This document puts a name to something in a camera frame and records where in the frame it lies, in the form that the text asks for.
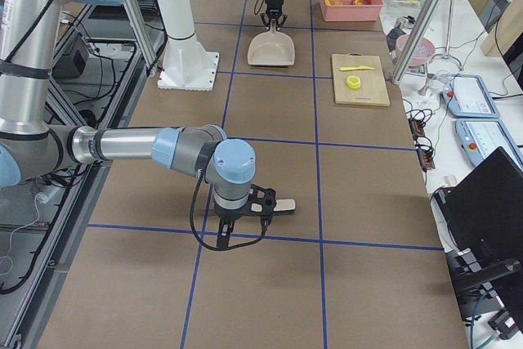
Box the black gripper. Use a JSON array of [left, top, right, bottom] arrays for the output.
[[214, 184, 276, 250], [261, 0, 288, 31]]

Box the beige plastic dustpan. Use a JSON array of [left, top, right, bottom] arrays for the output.
[[247, 21, 295, 67]]

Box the white hand brush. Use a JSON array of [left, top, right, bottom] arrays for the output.
[[251, 199, 296, 216]]

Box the pink plastic bin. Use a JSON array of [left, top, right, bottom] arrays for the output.
[[320, 0, 383, 22]]

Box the yellow toy knife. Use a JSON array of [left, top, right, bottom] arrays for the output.
[[339, 65, 375, 72]]

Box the yellow toy lemon slice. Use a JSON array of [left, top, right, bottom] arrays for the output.
[[346, 75, 361, 90]]

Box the wooden cutting board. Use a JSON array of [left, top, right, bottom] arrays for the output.
[[331, 54, 390, 107]]

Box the dark grey cloth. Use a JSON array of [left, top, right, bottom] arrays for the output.
[[386, 27, 406, 51]]

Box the pink bowl with ice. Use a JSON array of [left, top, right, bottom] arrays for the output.
[[395, 34, 436, 67]]

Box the upper teach pendant tablet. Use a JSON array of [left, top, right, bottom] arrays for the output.
[[441, 74, 500, 119]]

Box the teach pendant tablet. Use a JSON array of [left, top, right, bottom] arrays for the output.
[[441, 74, 500, 119], [454, 119, 522, 168]]

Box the lower teach pendant tablet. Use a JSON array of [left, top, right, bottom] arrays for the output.
[[454, 119, 522, 168]]

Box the black monitor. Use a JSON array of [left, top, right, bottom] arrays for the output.
[[434, 147, 522, 319]]

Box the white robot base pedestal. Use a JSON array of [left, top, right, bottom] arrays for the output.
[[158, 0, 219, 92]]

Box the aluminium frame post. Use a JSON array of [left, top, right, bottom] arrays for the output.
[[390, 0, 440, 85]]

